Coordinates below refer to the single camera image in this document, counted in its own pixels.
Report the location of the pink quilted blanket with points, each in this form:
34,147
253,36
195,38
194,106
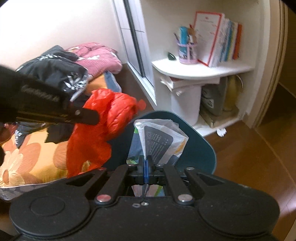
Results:
97,58

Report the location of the red plastic bag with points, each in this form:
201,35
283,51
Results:
90,143

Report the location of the yellow thermos jug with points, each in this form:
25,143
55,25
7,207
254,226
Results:
234,87

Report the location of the white corner shelf unit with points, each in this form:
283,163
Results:
162,20

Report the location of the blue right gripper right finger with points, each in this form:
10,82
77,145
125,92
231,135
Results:
150,164

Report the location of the grey bag under shelf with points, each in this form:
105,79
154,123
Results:
213,96

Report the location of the stack of white papers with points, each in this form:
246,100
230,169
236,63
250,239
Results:
175,83

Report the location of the pink pen holder cup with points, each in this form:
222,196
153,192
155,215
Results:
188,53

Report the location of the crumpled white tissue floor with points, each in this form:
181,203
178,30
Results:
221,132

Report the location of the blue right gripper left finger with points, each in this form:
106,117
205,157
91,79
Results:
141,164

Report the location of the white sliding wardrobe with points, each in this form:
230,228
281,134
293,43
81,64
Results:
131,22

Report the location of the black floral duvet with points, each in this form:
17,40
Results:
58,68

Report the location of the red bordered white book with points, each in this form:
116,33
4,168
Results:
208,28

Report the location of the row of colourful books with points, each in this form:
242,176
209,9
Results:
232,32

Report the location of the dark teal trash bin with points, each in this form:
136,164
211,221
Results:
198,153

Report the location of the white printed paper wrapper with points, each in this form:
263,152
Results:
162,140

